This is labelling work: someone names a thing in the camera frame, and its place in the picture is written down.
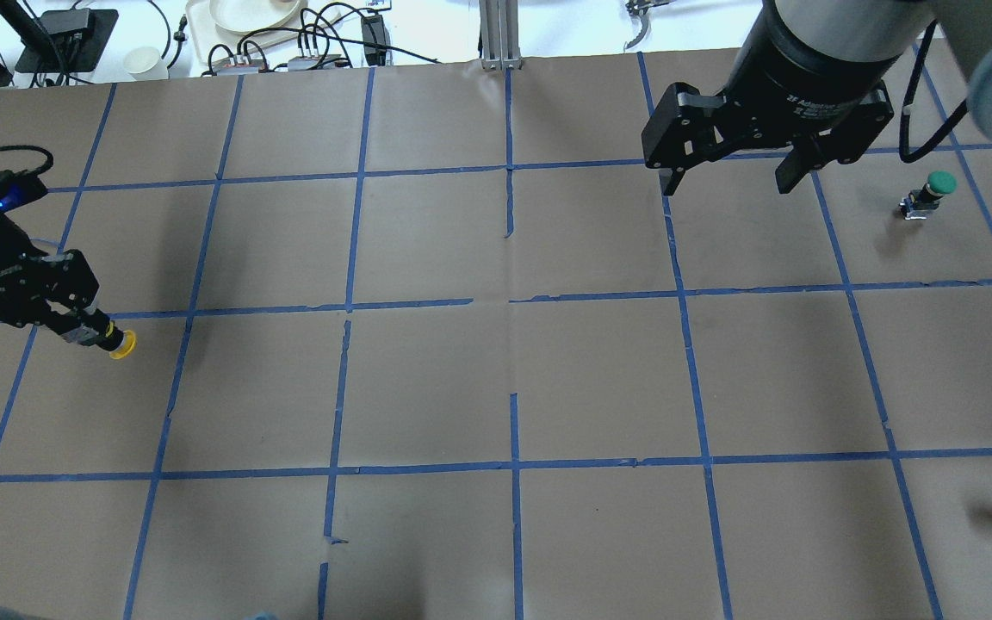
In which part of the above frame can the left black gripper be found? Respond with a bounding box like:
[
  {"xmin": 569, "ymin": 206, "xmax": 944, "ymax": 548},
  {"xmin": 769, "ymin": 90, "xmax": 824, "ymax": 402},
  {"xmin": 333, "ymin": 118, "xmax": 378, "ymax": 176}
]
[{"xmin": 0, "ymin": 213, "xmax": 114, "ymax": 348}]

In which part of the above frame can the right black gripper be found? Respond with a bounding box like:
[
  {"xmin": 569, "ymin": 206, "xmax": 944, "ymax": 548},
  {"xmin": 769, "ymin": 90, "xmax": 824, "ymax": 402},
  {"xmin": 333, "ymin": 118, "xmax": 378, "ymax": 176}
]
[{"xmin": 642, "ymin": 1, "xmax": 895, "ymax": 196}]

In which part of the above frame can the yellow push button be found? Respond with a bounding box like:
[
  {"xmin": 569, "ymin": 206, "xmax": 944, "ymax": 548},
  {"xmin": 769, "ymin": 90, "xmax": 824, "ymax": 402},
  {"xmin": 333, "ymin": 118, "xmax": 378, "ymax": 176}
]
[{"xmin": 71, "ymin": 320, "xmax": 138, "ymax": 360}]

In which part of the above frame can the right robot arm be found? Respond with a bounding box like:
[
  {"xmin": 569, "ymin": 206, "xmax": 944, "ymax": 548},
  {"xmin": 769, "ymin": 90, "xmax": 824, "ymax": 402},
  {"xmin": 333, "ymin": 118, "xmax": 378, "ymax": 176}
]
[{"xmin": 641, "ymin": 1, "xmax": 992, "ymax": 196}]

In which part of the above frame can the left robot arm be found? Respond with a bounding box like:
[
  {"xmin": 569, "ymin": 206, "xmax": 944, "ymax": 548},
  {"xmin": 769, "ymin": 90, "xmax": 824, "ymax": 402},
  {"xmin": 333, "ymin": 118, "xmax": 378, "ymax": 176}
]
[{"xmin": 0, "ymin": 171, "xmax": 135, "ymax": 358}]

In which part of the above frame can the green push button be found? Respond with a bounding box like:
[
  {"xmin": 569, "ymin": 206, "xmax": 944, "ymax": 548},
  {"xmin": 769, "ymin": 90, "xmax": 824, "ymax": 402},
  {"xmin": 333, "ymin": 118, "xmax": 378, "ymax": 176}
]
[{"xmin": 899, "ymin": 171, "xmax": 958, "ymax": 222}]

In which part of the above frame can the black stand base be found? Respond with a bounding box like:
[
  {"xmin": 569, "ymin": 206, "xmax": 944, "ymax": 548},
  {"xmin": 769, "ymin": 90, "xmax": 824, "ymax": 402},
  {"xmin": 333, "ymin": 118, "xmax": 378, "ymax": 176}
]
[{"xmin": 10, "ymin": 8, "xmax": 121, "ymax": 74}]

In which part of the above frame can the white paper cup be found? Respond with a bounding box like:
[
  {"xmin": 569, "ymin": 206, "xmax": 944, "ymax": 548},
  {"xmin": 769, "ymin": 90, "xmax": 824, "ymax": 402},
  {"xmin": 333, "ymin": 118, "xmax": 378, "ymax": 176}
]
[{"xmin": 122, "ymin": 46, "xmax": 169, "ymax": 81}]

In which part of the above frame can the white plate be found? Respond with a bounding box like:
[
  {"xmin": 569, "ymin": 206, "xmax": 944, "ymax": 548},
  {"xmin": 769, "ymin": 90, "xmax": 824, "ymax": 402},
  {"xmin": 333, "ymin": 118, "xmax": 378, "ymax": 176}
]
[{"xmin": 206, "ymin": 1, "xmax": 307, "ymax": 34}]

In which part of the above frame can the black power adapter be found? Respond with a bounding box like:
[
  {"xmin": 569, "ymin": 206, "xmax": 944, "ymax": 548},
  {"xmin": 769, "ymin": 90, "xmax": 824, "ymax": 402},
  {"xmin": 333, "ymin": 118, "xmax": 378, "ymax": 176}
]
[{"xmin": 361, "ymin": 13, "xmax": 389, "ymax": 66}]

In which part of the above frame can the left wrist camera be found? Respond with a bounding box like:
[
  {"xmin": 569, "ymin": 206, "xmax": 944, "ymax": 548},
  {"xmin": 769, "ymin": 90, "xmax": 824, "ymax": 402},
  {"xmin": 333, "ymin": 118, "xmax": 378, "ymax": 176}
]
[{"xmin": 0, "ymin": 170, "xmax": 48, "ymax": 213}]

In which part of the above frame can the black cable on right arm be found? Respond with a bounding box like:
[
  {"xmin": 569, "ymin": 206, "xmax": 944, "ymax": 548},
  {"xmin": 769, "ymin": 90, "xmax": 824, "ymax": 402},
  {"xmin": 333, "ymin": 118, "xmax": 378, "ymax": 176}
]
[{"xmin": 896, "ymin": 22, "xmax": 970, "ymax": 164}]

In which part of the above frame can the aluminium frame post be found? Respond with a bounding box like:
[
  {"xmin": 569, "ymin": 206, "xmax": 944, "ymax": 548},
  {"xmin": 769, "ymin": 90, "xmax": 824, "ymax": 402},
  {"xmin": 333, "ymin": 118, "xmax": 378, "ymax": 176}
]
[{"xmin": 479, "ymin": 0, "xmax": 523, "ymax": 71}]

